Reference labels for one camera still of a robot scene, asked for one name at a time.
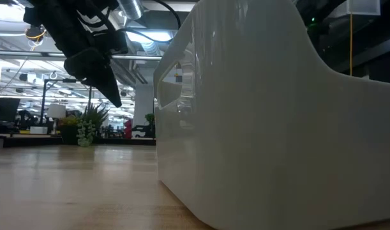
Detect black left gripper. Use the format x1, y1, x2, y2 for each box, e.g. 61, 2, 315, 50
23, 0, 130, 109

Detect white plastic storage bin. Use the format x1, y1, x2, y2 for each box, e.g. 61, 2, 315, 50
153, 0, 390, 230

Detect white shade table lamp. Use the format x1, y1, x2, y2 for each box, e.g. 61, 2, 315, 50
47, 103, 67, 135

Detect potted artificial succulent plant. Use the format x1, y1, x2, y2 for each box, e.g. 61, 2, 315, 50
58, 102, 110, 148

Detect red background object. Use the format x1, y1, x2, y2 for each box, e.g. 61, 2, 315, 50
123, 118, 133, 139

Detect small white box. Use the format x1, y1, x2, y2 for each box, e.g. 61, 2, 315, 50
29, 126, 49, 135

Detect dark computer monitor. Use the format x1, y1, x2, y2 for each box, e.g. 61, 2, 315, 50
0, 97, 21, 123

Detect black stand frame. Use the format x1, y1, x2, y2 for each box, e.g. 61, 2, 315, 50
39, 77, 78, 126

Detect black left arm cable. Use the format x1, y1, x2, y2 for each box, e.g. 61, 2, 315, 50
116, 0, 183, 45

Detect orange ceiling cord reel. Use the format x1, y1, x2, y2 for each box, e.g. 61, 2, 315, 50
24, 24, 47, 43

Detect silver ventilation duct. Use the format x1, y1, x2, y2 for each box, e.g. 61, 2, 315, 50
117, 0, 145, 20

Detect black aluminium table frame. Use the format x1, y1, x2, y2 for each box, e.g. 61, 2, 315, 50
0, 135, 156, 149

